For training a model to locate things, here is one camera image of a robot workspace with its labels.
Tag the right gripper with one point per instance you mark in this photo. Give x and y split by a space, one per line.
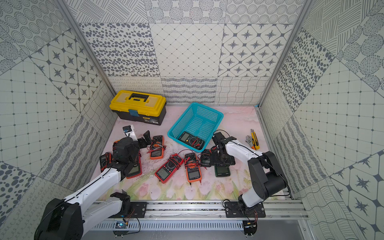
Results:
231 160

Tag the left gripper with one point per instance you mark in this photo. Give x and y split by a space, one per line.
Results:
142 142

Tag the dark green multimeter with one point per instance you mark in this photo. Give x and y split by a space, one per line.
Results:
192 139
222 171

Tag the red multimeter with grey screen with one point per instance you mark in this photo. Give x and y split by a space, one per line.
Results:
165 172

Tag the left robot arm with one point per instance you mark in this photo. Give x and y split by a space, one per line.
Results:
73 216

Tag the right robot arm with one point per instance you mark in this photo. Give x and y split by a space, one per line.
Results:
266 174

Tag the small black multimeter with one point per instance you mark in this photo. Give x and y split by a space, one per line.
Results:
205 158

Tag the orange multimeter near left gripper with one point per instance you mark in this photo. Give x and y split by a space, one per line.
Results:
157 148

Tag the orange multimeter centre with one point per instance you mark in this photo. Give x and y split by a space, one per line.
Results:
193 168

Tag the teal plastic basket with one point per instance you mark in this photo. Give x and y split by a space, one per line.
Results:
200 122

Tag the black red multimeter far left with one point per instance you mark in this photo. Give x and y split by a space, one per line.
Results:
105 159

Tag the yellow black toolbox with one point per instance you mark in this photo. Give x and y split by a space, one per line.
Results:
139 107

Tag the yellow utility knife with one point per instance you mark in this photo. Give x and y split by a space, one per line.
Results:
255 142

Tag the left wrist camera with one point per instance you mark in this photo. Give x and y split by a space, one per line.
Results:
129 131

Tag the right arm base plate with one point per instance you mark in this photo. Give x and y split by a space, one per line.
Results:
244 210

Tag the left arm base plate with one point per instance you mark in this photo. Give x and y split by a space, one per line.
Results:
136 209

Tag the aluminium rail frame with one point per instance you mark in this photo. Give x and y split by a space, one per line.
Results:
218 209

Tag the white cable duct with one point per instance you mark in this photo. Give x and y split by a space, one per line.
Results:
170 225

